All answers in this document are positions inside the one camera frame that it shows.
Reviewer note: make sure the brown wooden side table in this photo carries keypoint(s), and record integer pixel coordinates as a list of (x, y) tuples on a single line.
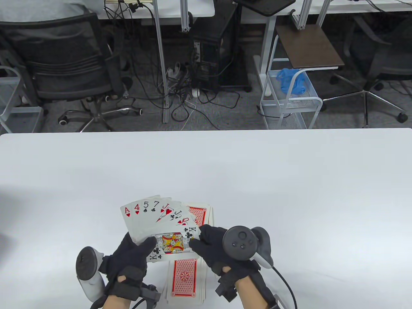
[(305, 48)]

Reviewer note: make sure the black computer tower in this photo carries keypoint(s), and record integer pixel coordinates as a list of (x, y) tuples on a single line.
[(209, 42)]

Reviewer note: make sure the white floor power strip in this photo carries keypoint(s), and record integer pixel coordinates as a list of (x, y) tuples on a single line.
[(175, 73)]

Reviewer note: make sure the beige power strip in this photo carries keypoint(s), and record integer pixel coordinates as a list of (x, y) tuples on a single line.
[(138, 1)]

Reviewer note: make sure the person's right forearm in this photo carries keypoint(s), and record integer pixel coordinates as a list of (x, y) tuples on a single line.
[(252, 294)]

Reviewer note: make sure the white power adapter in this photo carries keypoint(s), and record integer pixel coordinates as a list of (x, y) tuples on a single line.
[(196, 92)]

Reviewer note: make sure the aluminium frame post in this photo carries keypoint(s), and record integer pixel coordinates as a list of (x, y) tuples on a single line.
[(185, 16), (323, 13), (160, 64), (302, 16)]

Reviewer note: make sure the black mesh office chair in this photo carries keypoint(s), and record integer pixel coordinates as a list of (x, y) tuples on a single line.
[(64, 74)]

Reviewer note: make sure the dark grey office chair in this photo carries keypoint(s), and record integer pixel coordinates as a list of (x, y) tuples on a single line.
[(386, 67)]

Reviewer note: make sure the person's right hand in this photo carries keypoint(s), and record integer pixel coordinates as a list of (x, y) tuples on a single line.
[(212, 244)]

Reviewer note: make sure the person's left hand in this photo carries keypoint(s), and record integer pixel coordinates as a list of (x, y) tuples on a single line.
[(128, 260)]

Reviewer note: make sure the white metal trolley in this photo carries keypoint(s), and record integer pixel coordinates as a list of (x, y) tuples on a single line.
[(24, 110)]

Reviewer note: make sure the person's left forearm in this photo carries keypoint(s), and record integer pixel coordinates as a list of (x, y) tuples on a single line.
[(114, 304)]

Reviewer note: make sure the pile of dealt red cards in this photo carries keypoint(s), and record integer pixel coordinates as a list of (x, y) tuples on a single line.
[(183, 276), (145, 222), (201, 214)]

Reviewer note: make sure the crumpled blue gloves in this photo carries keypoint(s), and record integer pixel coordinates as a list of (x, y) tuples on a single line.
[(291, 80)]

